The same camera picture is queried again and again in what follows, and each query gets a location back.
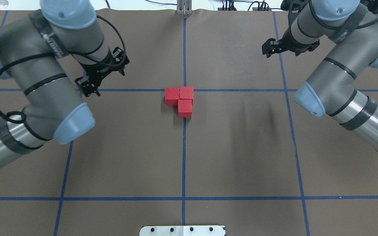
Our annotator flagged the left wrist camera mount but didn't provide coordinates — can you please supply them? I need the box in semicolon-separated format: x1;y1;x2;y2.
112;47;126;61

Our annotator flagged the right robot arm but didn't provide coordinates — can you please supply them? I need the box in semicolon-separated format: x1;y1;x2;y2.
262;0;378;152

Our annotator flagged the red block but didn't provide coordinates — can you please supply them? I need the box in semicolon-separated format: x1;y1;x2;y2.
164;87;180;106
179;86;195;104
178;99;193;118

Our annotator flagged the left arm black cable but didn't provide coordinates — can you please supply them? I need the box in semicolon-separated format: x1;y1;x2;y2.
0;15;127;124

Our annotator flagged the white pedestal column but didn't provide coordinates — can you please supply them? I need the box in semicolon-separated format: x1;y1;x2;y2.
139;225;226;236

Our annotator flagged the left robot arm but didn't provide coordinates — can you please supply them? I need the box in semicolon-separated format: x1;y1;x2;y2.
0;0;129;169

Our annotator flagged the aluminium frame post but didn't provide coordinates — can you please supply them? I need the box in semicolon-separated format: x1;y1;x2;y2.
176;0;193;16

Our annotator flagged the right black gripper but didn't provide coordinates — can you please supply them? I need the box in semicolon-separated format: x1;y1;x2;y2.
262;31;320;58

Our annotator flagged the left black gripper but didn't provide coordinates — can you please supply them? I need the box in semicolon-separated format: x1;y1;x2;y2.
75;52;130;97

